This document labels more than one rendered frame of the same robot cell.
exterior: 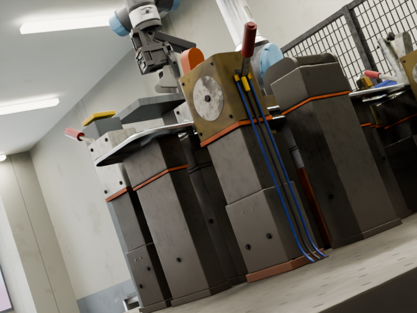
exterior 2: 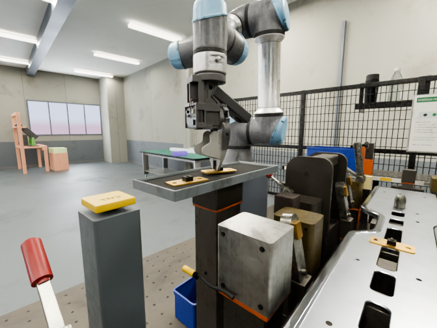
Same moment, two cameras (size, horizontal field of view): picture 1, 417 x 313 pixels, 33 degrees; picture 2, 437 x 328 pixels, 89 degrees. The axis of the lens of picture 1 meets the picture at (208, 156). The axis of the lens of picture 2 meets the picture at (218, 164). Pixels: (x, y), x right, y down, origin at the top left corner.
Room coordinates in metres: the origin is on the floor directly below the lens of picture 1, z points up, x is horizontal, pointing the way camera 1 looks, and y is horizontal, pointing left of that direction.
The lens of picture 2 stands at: (1.26, 0.08, 1.26)
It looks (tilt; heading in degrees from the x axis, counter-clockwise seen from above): 8 degrees down; 353
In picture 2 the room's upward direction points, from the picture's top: straight up
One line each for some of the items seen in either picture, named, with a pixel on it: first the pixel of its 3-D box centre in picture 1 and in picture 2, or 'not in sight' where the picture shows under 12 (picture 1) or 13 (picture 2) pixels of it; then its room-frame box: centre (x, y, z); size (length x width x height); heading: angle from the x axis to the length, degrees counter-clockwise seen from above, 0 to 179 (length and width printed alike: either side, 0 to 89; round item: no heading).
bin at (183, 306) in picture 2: not in sight; (196, 300); (1.88, 0.07, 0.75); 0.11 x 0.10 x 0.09; 131
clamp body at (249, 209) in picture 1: (254, 164); not in sight; (1.15, -0.07, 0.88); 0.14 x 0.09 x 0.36; 41
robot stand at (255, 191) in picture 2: not in sight; (237, 208); (2.25, -0.13, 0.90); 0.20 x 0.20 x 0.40; 36
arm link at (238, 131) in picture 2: not in sight; (239, 129); (2.24, -0.14, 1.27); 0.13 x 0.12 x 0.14; 54
